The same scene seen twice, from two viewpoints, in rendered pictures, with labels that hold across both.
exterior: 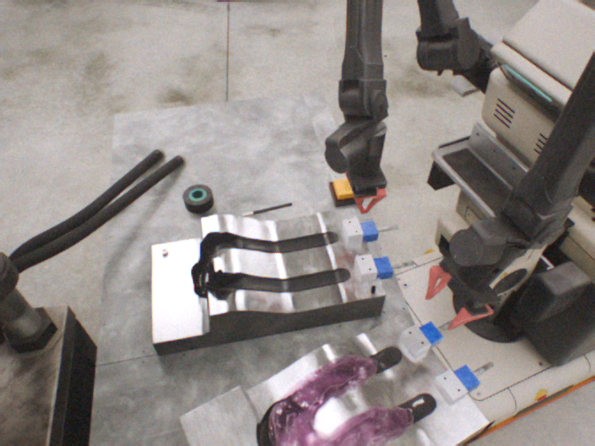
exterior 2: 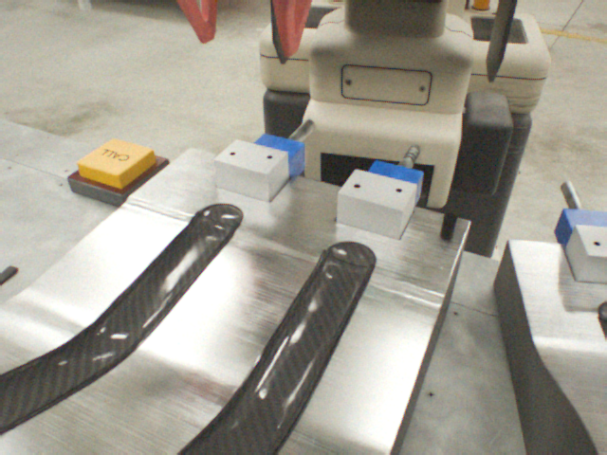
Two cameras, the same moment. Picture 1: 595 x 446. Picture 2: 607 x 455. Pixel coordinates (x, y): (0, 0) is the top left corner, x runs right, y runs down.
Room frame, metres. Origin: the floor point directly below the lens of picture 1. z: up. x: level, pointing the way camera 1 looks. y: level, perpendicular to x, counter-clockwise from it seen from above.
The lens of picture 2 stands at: (0.47, 0.13, 1.14)
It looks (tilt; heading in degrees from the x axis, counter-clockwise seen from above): 39 degrees down; 306
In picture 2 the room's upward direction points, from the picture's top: straight up
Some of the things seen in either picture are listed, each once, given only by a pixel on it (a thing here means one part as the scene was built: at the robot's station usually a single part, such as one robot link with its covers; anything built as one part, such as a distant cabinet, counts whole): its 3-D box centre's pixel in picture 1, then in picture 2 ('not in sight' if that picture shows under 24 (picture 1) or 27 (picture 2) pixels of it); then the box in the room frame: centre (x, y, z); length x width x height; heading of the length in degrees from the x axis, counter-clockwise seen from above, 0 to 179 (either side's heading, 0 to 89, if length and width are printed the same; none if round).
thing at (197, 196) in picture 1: (198, 198); not in sight; (0.90, 0.27, 0.82); 0.08 x 0.08 x 0.04
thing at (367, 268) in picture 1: (385, 267); (394, 185); (0.62, -0.20, 0.89); 0.13 x 0.05 x 0.05; 101
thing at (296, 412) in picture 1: (338, 411); not in sight; (0.30, -0.07, 0.90); 0.26 x 0.18 x 0.08; 118
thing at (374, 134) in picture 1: (367, 138); not in sight; (0.71, -0.13, 1.18); 0.07 x 0.06 x 0.07; 135
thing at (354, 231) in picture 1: (371, 231); (279, 155); (0.72, -0.18, 0.89); 0.13 x 0.05 x 0.05; 101
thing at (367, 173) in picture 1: (366, 161); not in sight; (0.72, -0.14, 1.12); 0.10 x 0.07 x 0.07; 11
